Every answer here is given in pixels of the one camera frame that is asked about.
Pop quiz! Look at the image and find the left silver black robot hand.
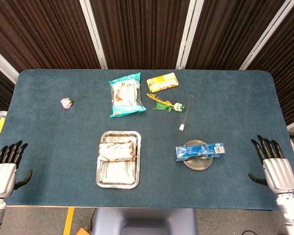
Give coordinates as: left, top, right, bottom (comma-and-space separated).
0, 140, 33, 198

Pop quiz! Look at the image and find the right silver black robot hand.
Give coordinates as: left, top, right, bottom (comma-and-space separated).
247, 135, 294, 194

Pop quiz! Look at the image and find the blue plastic snack packet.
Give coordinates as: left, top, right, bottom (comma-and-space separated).
175, 143, 226, 162

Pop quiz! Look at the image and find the tan red-printed wrapper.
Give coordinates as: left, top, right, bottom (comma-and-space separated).
98, 141, 136, 162

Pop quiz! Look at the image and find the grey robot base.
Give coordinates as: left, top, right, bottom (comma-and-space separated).
92, 208, 198, 235

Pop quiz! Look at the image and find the blue felt table cover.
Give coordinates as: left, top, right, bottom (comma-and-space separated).
0, 69, 294, 211

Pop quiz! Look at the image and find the round steel plate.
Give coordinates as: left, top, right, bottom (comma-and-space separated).
182, 140, 213, 171

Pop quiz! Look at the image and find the brown ribbed partition panel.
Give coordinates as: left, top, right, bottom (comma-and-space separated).
0, 62, 16, 111
90, 0, 191, 70
0, 0, 101, 71
185, 0, 292, 71
246, 0, 294, 126

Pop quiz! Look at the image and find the orange object on floor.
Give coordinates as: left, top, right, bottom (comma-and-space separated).
74, 227, 93, 235

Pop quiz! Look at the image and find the pink artificial rose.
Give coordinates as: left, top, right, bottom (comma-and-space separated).
60, 87, 112, 111

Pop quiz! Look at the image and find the glass tube with white cap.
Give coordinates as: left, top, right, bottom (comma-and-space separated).
178, 94, 194, 131

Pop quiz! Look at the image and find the rectangular steel tray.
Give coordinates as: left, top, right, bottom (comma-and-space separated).
96, 130, 142, 189

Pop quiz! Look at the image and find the yellow green feather toy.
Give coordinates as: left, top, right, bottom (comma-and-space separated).
146, 93, 186, 113

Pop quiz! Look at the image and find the teal snack bag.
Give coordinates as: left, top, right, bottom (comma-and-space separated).
108, 71, 147, 118

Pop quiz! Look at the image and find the yellow biscuit package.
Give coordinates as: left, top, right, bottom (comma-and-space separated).
146, 71, 180, 93

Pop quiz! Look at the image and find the white partition post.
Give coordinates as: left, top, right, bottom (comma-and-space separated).
239, 0, 294, 71
0, 44, 19, 84
175, 0, 204, 70
79, 0, 109, 70

